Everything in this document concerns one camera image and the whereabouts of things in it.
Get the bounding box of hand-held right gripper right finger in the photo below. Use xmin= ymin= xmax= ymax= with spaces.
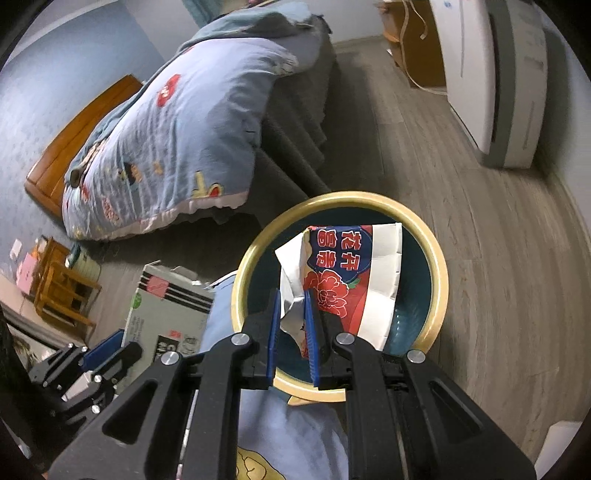
xmin=302 ymin=290 xmax=539 ymax=480

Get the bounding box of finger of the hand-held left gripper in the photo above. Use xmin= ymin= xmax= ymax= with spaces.
xmin=60 ymin=342 xmax=144 ymax=416
xmin=28 ymin=330 xmax=125 ymax=386

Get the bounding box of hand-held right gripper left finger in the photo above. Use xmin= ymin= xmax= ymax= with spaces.
xmin=46 ymin=288 xmax=282 ymax=480

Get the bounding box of grey striped cardboard box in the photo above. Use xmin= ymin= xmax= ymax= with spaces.
xmin=124 ymin=263 xmax=217 ymax=365

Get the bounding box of red floral paper packet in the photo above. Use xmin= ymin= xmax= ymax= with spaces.
xmin=274 ymin=222 xmax=403 ymax=358

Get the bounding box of blue bin with yellow rim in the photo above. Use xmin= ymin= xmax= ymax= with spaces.
xmin=231 ymin=191 xmax=450 ymax=402

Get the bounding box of wooden nightstand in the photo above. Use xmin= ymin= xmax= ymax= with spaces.
xmin=28 ymin=236 xmax=102 ymax=342

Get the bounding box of pale green jug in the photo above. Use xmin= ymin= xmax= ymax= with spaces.
xmin=69 ymin=244 xmax=101 ymax=282

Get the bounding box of blue cartoon printed blanket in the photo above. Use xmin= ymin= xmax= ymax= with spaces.
xmin=198 ymin=272 xmax=352 ymax=480

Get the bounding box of pink paper item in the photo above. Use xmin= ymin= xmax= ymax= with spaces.
xmin=16 ymin=256 xmax=38 ymax=291

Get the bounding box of grey bed skirt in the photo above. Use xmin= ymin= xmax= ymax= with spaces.
xmin=185 ymin=14 xmax=340 ymax=227

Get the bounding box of wooden headboard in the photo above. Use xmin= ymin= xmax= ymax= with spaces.
xmin=24 ymin=75 xmax=145 ymax=220

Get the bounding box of bed with blue quilt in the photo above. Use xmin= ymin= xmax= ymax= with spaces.
xmin=62 ymin=0 xmax=324 ymax=241

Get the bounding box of wooden cabinet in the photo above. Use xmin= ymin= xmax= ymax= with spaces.
xmin=379 ymin=0 xmax=448 ymax=90

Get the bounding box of white air purifier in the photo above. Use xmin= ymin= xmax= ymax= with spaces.
xmin=427 ymin=0 xmax=548 ymax=169

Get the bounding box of teal curtain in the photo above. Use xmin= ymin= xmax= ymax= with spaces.
xmin=182 ymin=0 xmax=217 ymax=26

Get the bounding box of white cable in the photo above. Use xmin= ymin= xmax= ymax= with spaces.
xmin=399 ymin=0 xmax=448 ymax=95

